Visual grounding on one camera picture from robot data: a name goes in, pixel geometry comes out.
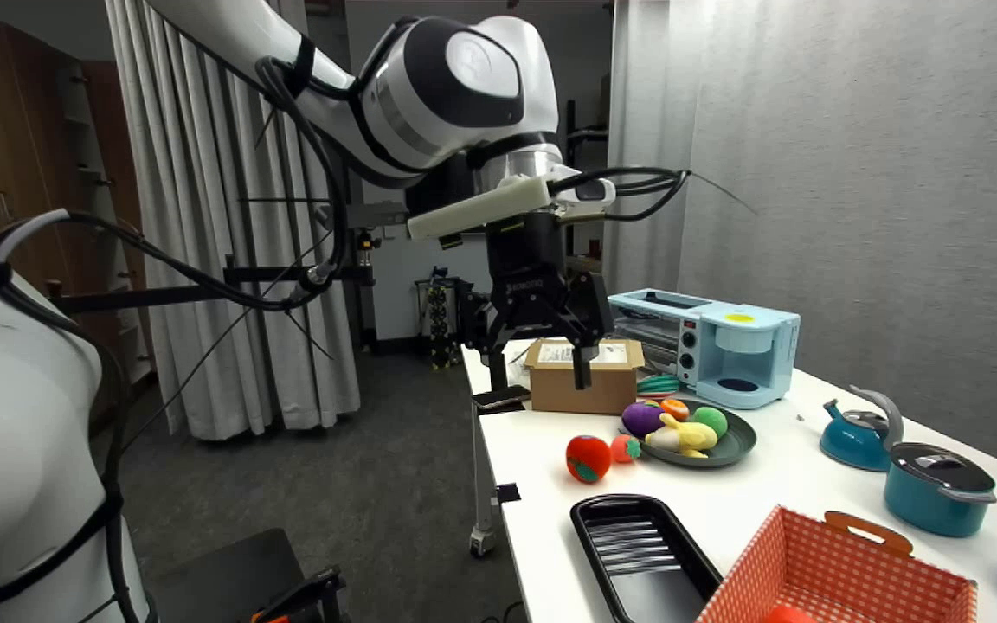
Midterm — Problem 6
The light blue toy coffee maker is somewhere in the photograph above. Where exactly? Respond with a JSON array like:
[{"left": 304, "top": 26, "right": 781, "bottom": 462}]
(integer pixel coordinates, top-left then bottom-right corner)
[{"left": 682, "top": 300, "right": 802, "bottom": 411}]

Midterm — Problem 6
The light blue toy toaster oven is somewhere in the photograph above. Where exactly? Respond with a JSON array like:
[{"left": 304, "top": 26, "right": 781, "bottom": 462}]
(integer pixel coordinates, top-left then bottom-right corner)
[{"left": 606, "top": 289, "right": 714, "bottom": 372}]

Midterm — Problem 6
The black boom stand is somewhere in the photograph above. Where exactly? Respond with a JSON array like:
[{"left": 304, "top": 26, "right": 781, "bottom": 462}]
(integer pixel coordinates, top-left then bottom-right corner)
[{"left": 60, "top": 260, "right": 379, "bottom": 319}]

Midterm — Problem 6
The white pleated curtain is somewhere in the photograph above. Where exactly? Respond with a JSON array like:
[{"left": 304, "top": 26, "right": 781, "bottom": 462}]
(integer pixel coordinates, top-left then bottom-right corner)
[{"left": 101, "top": 0, "right": 366, "bottom": 448}]

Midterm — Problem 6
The small red-orange plush fruit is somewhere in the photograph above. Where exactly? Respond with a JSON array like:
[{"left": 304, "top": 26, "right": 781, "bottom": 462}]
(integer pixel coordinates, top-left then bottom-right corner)
[{"left": 608, "top": 434, "right": 646, "bottom": 466}]

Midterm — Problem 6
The brown cardboard box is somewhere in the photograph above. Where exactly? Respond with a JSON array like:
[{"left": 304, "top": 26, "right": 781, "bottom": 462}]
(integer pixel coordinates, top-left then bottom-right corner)
[{"left": 524, "top": 336, "right": 646, "bottom": 417}]

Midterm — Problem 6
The green plush fruit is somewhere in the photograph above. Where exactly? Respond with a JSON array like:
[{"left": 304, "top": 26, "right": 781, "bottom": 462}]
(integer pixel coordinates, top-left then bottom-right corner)
[{"left": 688, "top": 406, "right": 731, "bottom": 444}]

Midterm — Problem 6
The white plush vegetable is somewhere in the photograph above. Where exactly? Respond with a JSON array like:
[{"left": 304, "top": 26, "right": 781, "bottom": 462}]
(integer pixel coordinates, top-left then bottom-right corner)
[{"left": 641, "top": 426, "right": 684, "bottom": 456}]

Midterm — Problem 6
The dark shelf rack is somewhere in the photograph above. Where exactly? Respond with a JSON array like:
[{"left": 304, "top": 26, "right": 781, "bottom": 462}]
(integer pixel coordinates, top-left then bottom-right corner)
[{"left": 563, "top": 98, "right": 614, "bottom": 290}]

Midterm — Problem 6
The green toy utensil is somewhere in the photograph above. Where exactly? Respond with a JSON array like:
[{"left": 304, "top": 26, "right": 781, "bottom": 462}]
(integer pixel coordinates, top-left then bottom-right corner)
[{"left": 633, "top": 372, "right": 684, "bottom": 399}]

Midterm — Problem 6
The table leg with caster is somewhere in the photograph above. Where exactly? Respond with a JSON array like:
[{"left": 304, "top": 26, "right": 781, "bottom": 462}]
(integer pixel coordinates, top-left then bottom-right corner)
[{"left": 466, "top": 396, "right": 507, "bottom": 561}]

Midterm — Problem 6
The black ridged tray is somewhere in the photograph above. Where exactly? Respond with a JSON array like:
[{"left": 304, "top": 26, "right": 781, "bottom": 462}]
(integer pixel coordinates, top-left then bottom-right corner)
[{"left": 567, "top": 492, "right": 728, "bottom": 623}]

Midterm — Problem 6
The purple plush fruit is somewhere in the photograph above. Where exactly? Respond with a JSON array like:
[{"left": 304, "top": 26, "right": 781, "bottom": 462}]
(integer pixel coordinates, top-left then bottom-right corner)
[{"left": 620, "top": 399, "right": 665, "bottom": 440}]

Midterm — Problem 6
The orange woven basket box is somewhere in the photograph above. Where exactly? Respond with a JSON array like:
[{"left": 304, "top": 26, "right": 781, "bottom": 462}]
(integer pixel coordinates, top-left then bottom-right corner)
[{"left": 697, "top": 502, "right": 983, "bottom": 623}]

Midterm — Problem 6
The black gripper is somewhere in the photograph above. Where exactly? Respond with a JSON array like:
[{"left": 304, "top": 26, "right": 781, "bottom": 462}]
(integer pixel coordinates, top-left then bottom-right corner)
[{"left": 481, "top": 212, "right": 618, "bottom": 396}]

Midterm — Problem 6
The teal toy pot with lid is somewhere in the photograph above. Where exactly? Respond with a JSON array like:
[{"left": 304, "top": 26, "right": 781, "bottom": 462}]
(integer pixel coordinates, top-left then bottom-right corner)
[{"left": 880, "top": 440, "right": 997, "bottom": 541}]

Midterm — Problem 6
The red peach plush toy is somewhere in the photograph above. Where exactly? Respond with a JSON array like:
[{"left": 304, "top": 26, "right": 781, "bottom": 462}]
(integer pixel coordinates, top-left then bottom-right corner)
[{"left": 563, "top": 434, "right": 618, "bottom": 487}]

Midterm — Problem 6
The black orange bar clamp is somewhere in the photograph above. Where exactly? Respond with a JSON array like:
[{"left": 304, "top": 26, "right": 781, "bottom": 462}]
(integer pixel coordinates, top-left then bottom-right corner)
[{"left": 248, "top": 564, "right": 345, "bottom": 623}]

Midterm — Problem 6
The black floor case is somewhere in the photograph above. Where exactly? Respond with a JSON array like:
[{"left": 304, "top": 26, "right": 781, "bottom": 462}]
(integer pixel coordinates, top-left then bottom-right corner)
[{"left": 147, "top": 525, "right": 345, "bottom": 623}]

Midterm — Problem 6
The teal toy kettle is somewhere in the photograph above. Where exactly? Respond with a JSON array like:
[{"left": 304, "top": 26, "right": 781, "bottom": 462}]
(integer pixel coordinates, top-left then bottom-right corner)
[{"left": 817, "top": 380, "right": 906, "bottom": 476}]

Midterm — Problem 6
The wooden door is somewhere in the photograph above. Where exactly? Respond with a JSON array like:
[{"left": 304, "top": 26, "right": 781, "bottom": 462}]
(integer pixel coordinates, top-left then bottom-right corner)
[{"left": 0, "top": 0, "right": 147, "bottom": 396}]

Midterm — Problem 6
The yellow banana plush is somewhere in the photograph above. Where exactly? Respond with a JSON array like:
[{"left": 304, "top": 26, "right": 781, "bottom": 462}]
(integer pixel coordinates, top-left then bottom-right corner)
[{"left": 668, "top": 419, "right": 720, "bottom": 456}]

